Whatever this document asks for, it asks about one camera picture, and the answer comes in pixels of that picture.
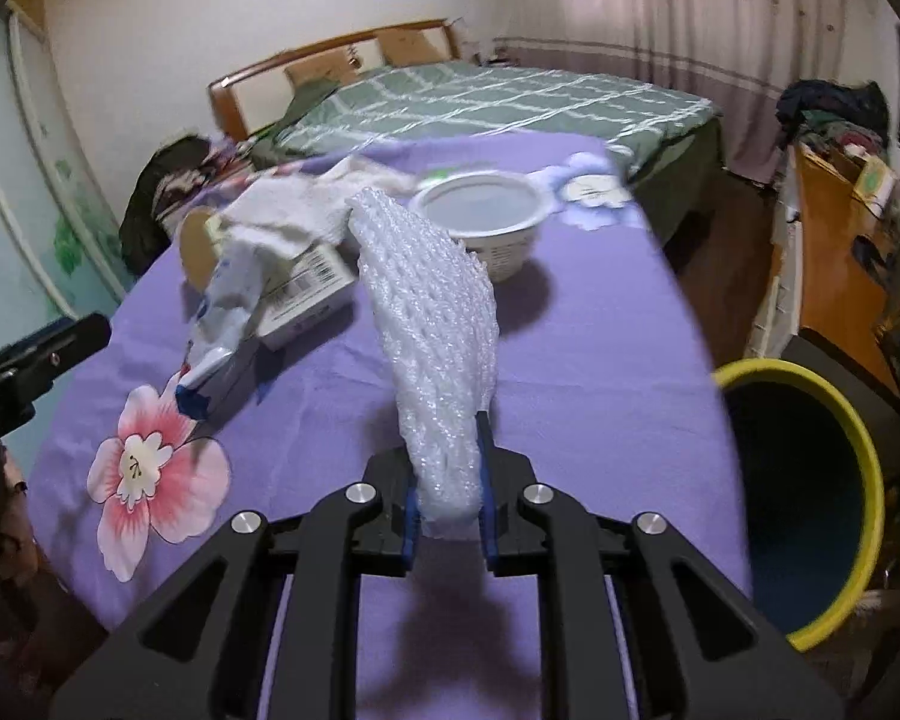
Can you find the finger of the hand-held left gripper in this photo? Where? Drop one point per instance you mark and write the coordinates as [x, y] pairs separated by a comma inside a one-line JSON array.
[[37, 367]]

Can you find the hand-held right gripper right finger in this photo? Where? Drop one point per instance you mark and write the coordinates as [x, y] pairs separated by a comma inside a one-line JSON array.
[[486, 495]]

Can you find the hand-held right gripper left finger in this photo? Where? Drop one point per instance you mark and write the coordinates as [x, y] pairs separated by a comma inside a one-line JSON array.
[[411, 532]]

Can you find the white foam fruit net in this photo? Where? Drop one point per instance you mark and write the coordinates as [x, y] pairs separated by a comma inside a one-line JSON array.
[[420, 315]]

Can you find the white printed paper bowl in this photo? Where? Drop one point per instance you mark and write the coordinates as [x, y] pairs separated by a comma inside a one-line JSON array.
[[495, 247]]

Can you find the white carton box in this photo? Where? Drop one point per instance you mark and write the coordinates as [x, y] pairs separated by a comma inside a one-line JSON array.
[[307, 292]]

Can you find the yellow rimmed blue bin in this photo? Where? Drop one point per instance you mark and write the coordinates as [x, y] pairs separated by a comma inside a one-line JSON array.
[[866, 465]]

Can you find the purple floral tablecloth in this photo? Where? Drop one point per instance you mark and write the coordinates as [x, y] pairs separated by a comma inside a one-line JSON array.
[[570, 390]]

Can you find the white wardrobe door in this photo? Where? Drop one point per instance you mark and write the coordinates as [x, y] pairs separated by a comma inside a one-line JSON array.
[[15, 202]]

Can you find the blue white plastic wrapper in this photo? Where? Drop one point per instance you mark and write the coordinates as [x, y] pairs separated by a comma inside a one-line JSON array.
[[225, 315]]

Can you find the black bag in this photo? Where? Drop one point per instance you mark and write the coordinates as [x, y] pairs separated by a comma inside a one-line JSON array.
[[154, 195]]

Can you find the crumpled white tissue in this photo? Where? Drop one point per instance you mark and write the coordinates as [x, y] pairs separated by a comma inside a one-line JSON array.
[[285, 202]]

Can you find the wooden bed headboard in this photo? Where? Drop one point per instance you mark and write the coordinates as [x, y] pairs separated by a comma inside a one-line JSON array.
[[225, 94]]

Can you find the dark grey board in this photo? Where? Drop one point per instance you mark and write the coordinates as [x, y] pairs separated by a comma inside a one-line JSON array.
[[862, 405]]

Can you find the bed with green quilt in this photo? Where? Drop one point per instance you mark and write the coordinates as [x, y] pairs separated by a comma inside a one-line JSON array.
[[495, 97]]

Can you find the wooden desk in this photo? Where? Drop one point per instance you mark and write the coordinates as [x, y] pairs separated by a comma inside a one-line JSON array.
[[825, 255]]

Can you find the small white green box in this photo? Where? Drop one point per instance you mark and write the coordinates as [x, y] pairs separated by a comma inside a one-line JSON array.
[[874, 181]]

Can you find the pink striped curtain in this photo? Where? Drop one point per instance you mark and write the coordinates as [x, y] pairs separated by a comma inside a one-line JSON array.
[[682, 15]]

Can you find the pile of dark clothes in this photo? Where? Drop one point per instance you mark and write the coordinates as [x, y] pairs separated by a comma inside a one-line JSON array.
[[832, 109]]

